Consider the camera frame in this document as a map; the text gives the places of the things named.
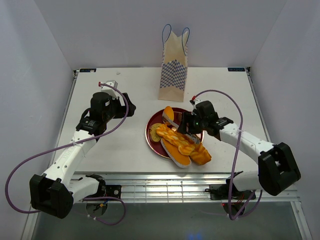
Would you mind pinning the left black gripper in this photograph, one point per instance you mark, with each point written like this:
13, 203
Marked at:
122, 109

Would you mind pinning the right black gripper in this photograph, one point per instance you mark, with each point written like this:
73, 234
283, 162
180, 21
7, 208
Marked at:
188, 118

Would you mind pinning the orange iced twisted pastry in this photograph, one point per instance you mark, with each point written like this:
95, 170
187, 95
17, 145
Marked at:
175, 138

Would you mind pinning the metal serving tongs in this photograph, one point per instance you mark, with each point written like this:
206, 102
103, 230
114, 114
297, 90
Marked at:
175, 125

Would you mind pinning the golden braided loaf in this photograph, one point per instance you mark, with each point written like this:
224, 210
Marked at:
196, 151

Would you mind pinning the orange oval bun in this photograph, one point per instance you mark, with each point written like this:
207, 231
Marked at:
168, 115

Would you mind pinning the brown sliced bread piece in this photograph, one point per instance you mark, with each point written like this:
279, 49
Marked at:
153, 132

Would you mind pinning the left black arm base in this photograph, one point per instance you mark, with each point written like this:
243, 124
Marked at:
113, 191

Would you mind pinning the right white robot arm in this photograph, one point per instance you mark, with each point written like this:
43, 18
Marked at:
276, 166

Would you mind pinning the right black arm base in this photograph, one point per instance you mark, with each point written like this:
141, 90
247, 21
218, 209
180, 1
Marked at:
221, 192

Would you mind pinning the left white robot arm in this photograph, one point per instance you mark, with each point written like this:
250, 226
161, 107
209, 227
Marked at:
54, 192

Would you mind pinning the orange flat white-edged bread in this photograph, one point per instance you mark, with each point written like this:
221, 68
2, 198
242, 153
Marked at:
182, 161

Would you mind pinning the blue checkered paper bag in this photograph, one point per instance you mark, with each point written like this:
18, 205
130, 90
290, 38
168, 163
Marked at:
174, 65

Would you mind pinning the dark red round plate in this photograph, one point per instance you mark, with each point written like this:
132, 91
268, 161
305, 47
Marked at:
157, 118

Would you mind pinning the left blue corner label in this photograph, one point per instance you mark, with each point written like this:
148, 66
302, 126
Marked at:
87, 70

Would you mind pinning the blue corner label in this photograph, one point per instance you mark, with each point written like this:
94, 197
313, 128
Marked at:
87, 70
236, 69

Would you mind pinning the right blue corner label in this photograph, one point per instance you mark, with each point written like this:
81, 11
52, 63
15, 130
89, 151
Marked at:
236, 69

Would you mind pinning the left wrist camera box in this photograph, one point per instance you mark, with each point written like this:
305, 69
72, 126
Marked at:
108, 87

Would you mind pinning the aluminium rail frame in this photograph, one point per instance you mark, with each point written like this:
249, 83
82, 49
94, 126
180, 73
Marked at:
124, 156

